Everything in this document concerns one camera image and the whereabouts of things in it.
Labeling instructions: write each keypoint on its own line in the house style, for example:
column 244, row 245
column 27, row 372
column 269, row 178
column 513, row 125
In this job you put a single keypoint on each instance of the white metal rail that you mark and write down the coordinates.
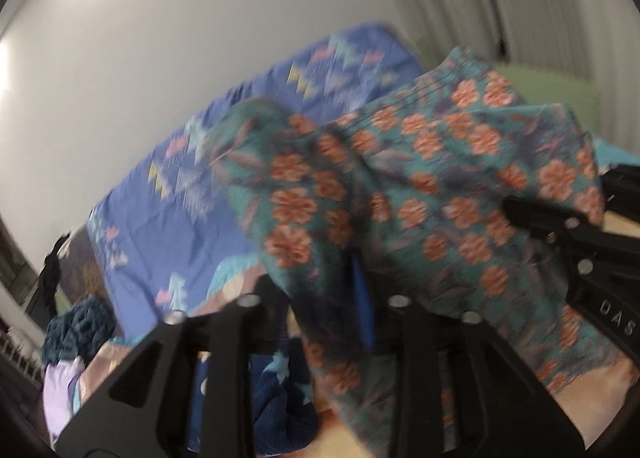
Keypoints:
column 15, row 348

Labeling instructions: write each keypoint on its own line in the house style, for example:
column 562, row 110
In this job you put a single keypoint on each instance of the lavender cloth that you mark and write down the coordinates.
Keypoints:
column 57, row 388

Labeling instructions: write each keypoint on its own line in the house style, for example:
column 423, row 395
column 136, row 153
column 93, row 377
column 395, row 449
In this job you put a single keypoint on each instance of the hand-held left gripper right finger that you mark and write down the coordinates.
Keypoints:
column 362, row 298

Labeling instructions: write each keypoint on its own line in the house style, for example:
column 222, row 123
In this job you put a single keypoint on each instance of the navy fleece garment with stars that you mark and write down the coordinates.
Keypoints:
column 280, row 413

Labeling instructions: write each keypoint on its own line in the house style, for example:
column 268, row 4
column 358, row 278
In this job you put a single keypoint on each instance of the white pleated curtain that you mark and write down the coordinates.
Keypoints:
column 550, row 3

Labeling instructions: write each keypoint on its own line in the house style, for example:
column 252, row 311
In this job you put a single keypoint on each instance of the cream and mauve fleece blanket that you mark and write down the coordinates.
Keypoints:
column 600, row 388

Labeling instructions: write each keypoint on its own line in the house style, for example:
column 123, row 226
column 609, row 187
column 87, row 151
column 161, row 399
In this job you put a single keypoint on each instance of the teal knit cloth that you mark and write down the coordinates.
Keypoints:
column 80, row 328

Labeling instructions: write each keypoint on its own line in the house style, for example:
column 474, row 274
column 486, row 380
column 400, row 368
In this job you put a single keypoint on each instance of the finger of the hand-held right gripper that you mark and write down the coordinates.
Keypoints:
column 622, row 193
column 540, row 223

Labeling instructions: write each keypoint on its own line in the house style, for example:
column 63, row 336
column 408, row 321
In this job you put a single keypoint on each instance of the blue tree print quilt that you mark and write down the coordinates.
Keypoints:
column 190, row 218

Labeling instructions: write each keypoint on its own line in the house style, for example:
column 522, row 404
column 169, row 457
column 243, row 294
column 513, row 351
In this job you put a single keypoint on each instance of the light green sheet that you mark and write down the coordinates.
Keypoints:
column 550, row 88

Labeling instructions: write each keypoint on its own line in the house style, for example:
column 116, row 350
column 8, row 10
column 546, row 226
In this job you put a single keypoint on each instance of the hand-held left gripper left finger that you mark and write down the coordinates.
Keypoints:
column 250, row 333

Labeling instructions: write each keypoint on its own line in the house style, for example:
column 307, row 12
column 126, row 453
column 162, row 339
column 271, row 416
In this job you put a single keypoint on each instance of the teal floral cloth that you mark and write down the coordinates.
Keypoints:
column 425, row 178

